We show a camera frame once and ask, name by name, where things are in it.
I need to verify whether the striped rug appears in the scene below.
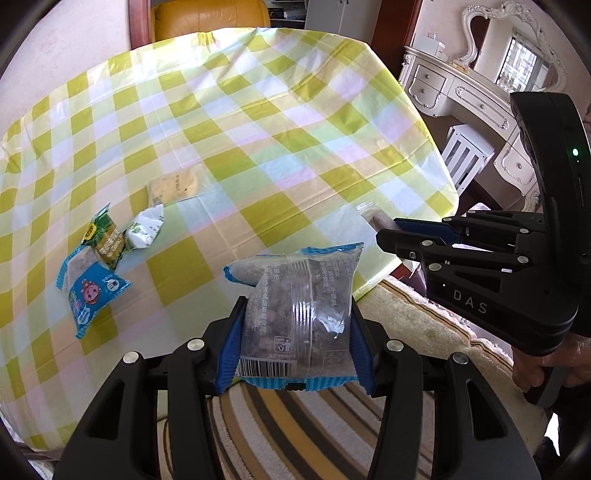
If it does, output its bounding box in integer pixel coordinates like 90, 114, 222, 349
157, 277, 550, 480

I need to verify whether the ornate white mirror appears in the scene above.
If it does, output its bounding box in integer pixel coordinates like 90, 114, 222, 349
455, 0, 566, 93

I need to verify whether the speckled beige cake packet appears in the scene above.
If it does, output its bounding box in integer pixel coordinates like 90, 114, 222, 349
147, 167, 206, 207

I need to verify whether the green snack packet yellow logo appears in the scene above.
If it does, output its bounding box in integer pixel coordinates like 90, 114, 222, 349
82, 203, 126, 271

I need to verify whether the pale grey snack packet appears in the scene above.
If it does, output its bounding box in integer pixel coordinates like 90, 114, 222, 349
356, 203, 416, 232

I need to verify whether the white cabinet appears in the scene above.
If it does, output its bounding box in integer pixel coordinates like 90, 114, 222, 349
305, 0, 386, 35

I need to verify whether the green checkered tablecloth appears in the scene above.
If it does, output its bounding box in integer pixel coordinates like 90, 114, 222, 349
0, 27, 460, 450

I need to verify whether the yellow leather chair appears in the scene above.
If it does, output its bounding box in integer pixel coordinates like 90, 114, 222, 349
150, 0, 271, 42

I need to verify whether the small white box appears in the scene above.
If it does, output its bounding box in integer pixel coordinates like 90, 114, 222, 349
422, 33, 448, 58

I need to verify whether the blue cartoon snack packet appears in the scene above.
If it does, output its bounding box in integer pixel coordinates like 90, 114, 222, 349
55, 244, 133, 341

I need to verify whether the white slatted stool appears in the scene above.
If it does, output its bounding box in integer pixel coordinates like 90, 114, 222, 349
441, 124, 496, 197

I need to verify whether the white floral snack packet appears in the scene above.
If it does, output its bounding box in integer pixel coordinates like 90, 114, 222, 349
126, 203, 165, 250

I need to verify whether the cluttered open shelf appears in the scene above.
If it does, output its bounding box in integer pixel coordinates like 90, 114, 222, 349
269, 0, 308, 31

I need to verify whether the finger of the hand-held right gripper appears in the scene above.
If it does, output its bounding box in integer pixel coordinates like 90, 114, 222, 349
375, 228, 544, 276
392, 210, 548, 257

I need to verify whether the ornate white dresser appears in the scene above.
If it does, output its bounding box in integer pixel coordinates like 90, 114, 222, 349
398, 44, 546, 213

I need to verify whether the blue clear dark snack packet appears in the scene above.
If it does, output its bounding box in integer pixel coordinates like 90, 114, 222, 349
224, 242, 365, 392

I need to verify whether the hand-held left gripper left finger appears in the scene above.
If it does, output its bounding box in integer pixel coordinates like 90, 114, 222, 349
53, 295, 247, 480

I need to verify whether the person's right hand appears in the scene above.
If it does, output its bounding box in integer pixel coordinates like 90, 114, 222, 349
512, 333, 591, 392

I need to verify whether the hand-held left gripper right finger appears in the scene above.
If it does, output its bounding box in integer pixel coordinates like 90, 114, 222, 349
348, 305, 541, 480

